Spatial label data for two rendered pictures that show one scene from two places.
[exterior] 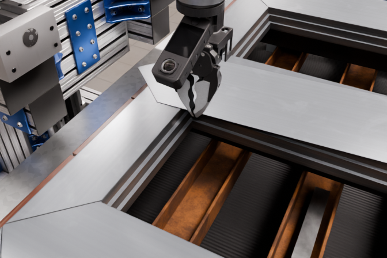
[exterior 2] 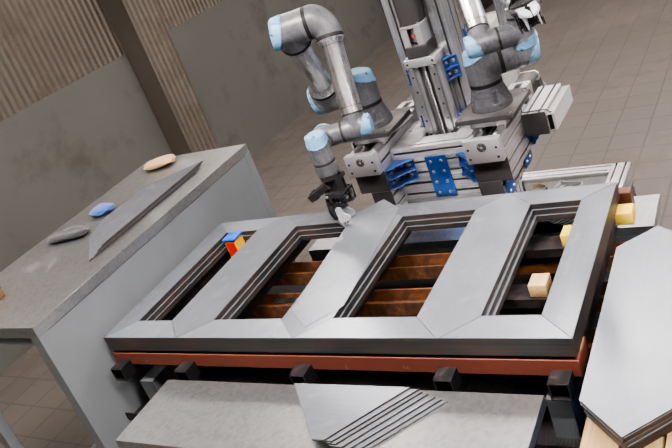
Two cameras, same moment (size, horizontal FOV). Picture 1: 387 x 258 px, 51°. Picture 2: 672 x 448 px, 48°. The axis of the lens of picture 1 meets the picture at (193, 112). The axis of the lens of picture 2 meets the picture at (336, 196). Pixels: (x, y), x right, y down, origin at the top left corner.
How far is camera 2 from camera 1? 2.64 m
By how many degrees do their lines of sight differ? 82
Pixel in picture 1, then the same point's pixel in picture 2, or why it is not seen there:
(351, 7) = (486, 239)
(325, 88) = (369, 251)
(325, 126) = (337, 258)
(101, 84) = not seen: outside the picture
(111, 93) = not seen: hidden behind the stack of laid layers
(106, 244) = (278, 234)
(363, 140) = (327, 269)
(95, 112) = not seen: hidden behind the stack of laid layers
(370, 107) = (353, 267)
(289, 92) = (365, 243)
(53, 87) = (386, 192)
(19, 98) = (365, 188)
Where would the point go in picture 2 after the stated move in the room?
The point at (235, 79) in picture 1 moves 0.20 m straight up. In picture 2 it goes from (375, 226) to (356, 174)
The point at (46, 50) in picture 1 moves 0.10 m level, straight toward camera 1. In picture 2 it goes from (369, 171) to (347, 182)
